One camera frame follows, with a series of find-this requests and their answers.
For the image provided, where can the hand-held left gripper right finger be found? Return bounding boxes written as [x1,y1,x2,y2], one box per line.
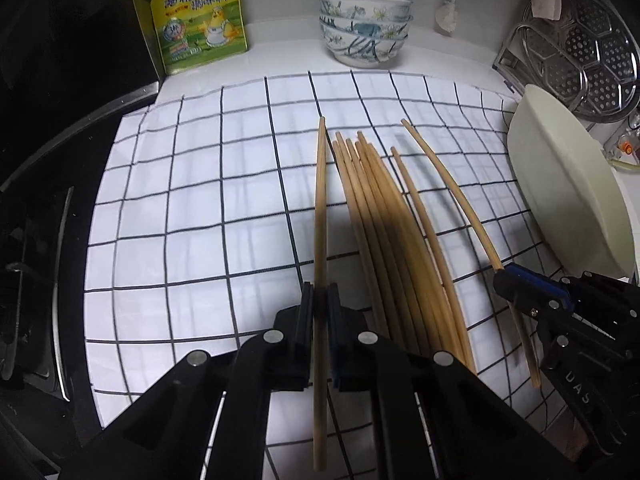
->
[325,284,561,480]

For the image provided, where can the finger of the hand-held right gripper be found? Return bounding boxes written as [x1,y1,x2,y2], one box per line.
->
[492,269,551,317]
[506,263,575,312]

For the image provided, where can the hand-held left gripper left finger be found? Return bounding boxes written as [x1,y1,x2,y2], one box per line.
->
[57,282,316,480]

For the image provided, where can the cream round basin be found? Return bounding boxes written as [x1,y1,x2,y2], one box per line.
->
[506,84,640,280]

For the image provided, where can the single wooden chopstick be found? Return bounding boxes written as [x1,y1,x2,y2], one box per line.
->
[312,116,328,472]
[400,118,542,389]

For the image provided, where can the orange knob gas regulator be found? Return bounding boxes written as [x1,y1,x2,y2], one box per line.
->
[602,132,640,158]

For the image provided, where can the white black checked cloth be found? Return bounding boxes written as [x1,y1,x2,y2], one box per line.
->
[82,69,591,480]

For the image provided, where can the perforated steel steamer tray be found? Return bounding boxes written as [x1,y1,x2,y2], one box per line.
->
[520,0,640,123]

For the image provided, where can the black gas stove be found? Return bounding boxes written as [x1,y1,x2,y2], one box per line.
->
[0,82,161,480]

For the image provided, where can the yellow green seasoning pouch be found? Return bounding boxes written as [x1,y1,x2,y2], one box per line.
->
[150,0,249,76]

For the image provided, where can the dark panel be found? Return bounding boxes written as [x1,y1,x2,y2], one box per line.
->
[0,0,162,86]

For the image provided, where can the steel wire rack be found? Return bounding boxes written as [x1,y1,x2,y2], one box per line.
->
[492,22,591,111]

